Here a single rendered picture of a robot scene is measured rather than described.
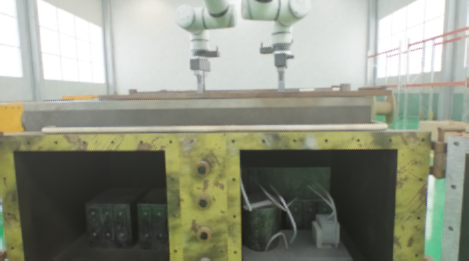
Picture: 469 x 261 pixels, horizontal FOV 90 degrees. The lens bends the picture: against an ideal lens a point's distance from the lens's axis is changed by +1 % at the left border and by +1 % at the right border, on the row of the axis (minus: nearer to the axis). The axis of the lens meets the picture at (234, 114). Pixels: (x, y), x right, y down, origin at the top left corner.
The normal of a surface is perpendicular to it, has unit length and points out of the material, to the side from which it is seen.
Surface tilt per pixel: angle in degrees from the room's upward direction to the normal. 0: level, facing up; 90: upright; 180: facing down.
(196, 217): 90
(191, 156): 90
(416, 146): 90
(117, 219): 90
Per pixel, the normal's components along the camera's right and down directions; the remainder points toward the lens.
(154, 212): -0.05, 0.09
